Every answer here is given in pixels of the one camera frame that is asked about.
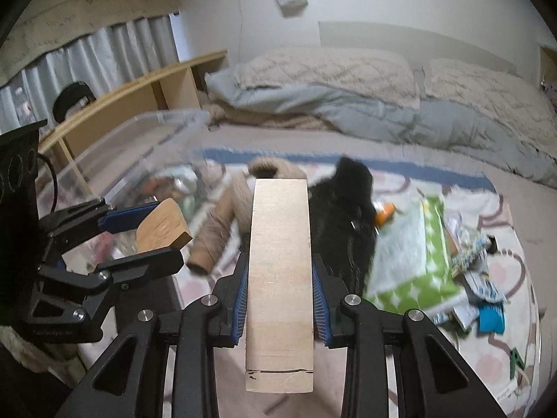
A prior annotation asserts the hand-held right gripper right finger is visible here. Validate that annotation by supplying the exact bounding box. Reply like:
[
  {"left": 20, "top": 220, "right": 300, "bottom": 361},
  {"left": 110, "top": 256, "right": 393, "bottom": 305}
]
[{"left": 311, "top": 253, "right": 508, "bottom": 418}]

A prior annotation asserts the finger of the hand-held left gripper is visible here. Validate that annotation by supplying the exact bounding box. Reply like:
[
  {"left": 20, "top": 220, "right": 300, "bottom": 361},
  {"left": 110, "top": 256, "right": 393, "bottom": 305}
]
[
  {"left": 37, "top": 246, "right": 186, "bottom": 310},
  {"left": 39, "top": 198, "right": 159, "bottom": 245}
]

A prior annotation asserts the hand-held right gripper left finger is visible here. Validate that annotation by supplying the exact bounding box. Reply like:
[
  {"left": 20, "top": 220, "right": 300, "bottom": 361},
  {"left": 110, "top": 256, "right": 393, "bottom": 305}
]
[{"left": 80, "top": 250, "right": 251, "bottom": 418}]

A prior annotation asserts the curved wooden piece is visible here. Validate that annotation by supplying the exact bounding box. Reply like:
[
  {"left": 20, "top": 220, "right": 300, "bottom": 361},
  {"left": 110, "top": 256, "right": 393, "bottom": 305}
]
[{"left": 136, "top": 198, "right": 193, "bottom": 254}]

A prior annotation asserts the tan cardboard box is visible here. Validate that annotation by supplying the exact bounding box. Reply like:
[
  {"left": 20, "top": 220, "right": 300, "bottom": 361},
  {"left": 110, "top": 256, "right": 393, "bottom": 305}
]
[{"left": 245, "top": 178, "right": 315, "bottom": 395}]

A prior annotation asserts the clear plastic storage bin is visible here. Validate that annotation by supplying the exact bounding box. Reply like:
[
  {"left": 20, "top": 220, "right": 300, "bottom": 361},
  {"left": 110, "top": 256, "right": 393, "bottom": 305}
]
[{"left": 37, "top": 110, "right": 214, "bottom": 279}]

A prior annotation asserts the brown twine spool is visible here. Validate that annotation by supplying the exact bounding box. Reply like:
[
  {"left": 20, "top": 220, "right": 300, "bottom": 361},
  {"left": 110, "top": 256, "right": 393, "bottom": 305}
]
[{"left": 187, "top": 172, "right": 257, "bottom": 276}]

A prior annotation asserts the black stitched glove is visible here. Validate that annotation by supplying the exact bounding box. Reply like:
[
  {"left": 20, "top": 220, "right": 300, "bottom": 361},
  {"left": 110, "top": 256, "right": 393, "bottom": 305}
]
[{"left": 307, "top": 156, "right": 377, "bottom": 297}]

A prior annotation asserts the green dotted zip pouch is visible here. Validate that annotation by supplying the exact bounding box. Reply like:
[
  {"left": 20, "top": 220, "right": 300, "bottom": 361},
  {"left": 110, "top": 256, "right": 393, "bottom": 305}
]
[{"left": 363, "top": 196, "right": 462, "bottom": 314}]

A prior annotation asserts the small orange bottle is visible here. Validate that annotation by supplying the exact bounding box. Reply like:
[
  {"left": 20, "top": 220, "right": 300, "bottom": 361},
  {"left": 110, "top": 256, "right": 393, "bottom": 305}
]
[{"left": 374, "top": 202, "right": 398, "bottom": 227}]

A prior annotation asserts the wooden shelf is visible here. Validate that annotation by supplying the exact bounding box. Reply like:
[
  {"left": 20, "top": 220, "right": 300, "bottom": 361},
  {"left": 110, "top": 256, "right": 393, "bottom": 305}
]
[{"left": 37, "top": 50, "right": 229, "bottom": 162}]

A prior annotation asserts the black chair back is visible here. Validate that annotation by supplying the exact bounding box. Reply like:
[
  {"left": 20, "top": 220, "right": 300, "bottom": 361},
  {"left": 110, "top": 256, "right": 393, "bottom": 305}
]
[{"left": 52, "top": 82, "right": 96, "bottom": 123}]

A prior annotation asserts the grey paper packet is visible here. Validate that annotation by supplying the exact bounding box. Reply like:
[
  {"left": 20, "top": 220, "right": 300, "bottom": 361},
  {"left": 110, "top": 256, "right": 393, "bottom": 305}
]
[{"left": 461, "top": 270, "right": 505, "bottom": 303}]

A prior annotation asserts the grey curtain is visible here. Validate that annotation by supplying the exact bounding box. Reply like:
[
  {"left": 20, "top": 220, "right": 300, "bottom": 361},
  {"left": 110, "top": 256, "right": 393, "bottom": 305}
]
[{"left": 0, "top": 15, "right": 181, "bottom": 136}]

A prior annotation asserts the blue plastic packet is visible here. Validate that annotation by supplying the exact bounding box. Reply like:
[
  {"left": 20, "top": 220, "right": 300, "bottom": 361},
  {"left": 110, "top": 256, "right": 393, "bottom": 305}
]
[{"left": 476, "top": 300, "right": 508, "bottom": 336}]

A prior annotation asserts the pink white printed blanket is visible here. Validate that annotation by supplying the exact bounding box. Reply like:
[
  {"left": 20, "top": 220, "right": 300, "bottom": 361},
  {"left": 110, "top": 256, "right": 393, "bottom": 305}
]
[{"left": 37, "top": 148, "right": 549, "bottom": 418}]

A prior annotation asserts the green clip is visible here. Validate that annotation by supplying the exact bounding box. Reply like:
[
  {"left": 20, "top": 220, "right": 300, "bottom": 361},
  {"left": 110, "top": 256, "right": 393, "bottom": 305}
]
[{"left": 509, "top": 348, "right": 529, "bottom": 377}]

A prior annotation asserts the grey duvet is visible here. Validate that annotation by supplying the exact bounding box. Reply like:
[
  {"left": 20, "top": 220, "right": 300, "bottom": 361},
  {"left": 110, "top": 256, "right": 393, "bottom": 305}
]
[{"left": 204, "top": 67, "right": 557, "bottom": 188}]

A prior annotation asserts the beige curtain valance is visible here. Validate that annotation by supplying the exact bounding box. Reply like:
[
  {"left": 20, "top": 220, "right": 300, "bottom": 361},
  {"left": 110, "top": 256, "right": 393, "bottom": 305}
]
[{"left": 0, "top": 0, "right": 180, "bottom": 79}]

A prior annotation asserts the beige quilted pillow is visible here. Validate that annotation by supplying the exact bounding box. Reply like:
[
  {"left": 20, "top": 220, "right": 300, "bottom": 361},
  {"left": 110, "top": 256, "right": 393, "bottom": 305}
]
[
  {"left": 237, "top": 46, "right": 421, "bottom": 109},
  {"left": 422, "top": 58, "right": 557, "bottom": 157}
]

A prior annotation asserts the white headboard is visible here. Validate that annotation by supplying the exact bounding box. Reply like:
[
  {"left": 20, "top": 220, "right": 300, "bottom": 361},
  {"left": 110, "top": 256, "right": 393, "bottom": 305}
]
[{"left": 319, "top": 21, "right": 516, "bottom": 75}]

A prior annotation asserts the braided cord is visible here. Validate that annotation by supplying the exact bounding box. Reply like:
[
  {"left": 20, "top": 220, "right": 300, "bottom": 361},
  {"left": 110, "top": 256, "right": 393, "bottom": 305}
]
[{"left": 453, "top": 226, "right": 499, "bottom": 271}]

